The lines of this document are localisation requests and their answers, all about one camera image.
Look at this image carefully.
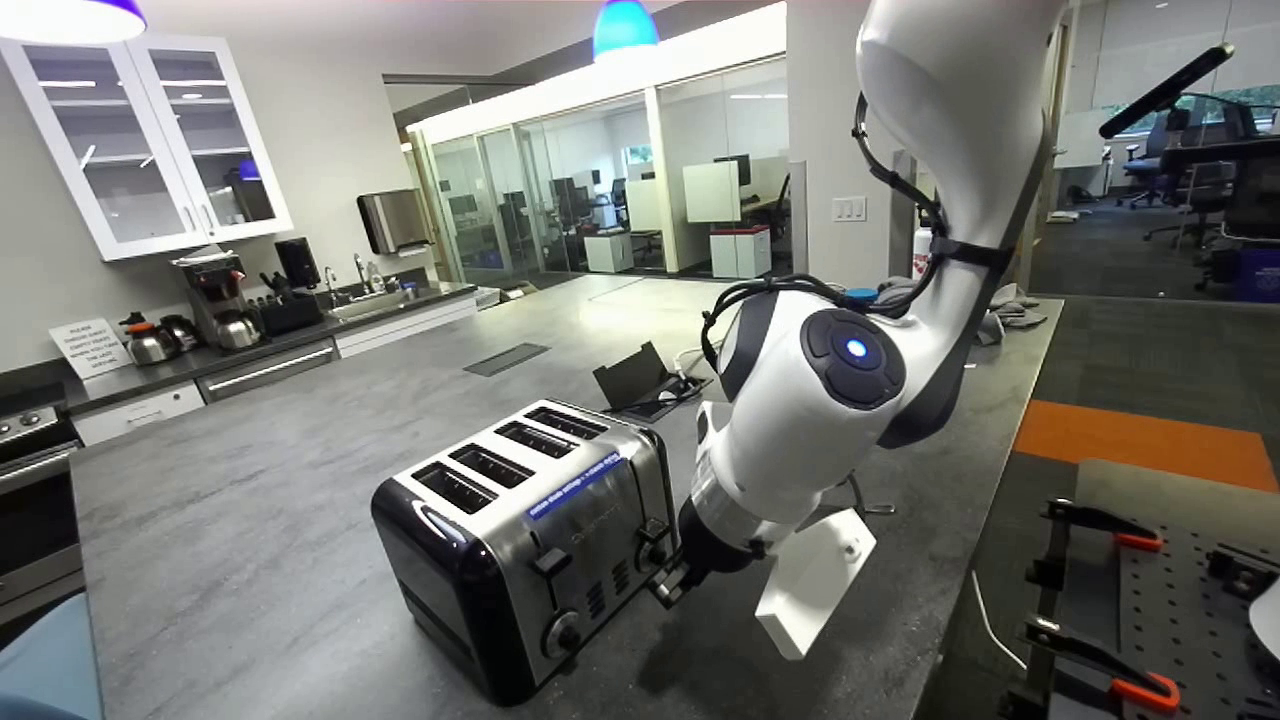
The white dishwasher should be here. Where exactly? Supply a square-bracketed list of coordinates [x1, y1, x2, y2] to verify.
[72, 379, 212, 452]

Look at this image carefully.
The dark table vent grille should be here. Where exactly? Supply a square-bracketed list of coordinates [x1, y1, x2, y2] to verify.
[461, 340, 554, 379]

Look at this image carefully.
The light blue chair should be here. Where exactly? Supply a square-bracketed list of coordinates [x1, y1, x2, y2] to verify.
[0, 593, 108, 720]

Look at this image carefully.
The blue pendant lamp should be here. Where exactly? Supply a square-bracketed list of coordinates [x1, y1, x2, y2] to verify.
[589, 0, 665, 59]

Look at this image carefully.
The white wrist camera mount plate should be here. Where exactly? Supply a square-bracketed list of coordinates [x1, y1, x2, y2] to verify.
[754, 504, 884, 663]

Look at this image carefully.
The steel paper towel dispenser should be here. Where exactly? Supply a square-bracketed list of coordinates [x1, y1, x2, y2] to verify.
[351, 183, 438, 261]

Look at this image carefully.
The steel oven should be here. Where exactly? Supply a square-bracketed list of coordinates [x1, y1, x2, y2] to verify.
[0, 405, 90, 633]

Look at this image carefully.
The white pendant lamp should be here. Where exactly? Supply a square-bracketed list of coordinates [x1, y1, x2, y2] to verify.
[0, 0, 153, 52]

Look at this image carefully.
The black toaster lever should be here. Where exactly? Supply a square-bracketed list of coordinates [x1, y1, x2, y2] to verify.
[528, 542, 579, 580]

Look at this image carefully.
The black clamp orange handle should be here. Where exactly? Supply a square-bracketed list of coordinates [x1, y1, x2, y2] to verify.
[1022, 612, 1193, 720]
[1039, 497, 1173, 560]

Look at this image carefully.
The black pop-up outlet box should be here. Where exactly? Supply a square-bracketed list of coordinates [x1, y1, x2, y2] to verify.
[589, 340, 709, 423]

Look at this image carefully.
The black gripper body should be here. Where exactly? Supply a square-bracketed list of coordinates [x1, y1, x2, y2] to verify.
[674, 491, 776, 593]

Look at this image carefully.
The black perforated breadboard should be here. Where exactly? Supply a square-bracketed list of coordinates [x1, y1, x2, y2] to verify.
[1101, 533, 1280, 720]

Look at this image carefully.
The white paper sign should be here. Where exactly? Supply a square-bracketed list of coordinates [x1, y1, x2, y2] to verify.
[49, 318, 136, 389]

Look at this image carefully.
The thin white cable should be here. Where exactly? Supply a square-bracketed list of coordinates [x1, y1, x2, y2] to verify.
[967, 567, 1031, 678]

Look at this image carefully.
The steel coffee maker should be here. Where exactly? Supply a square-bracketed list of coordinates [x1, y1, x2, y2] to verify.
[171, 247, 268, 358]

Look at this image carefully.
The white glass-door wall cabinet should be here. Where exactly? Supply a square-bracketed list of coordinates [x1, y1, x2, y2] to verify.
[0, 32, 298, 268]

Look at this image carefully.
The black countertop appliance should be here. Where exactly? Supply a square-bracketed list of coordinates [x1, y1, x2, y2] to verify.
[274, 238, 328, 298]

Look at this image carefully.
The four-slot steel toaster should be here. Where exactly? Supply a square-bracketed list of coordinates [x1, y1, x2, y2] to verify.
[369, 396, 688, 712]

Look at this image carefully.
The black tilted monitor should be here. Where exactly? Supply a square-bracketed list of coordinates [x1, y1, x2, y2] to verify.
[1095, 42, 1241, 145]

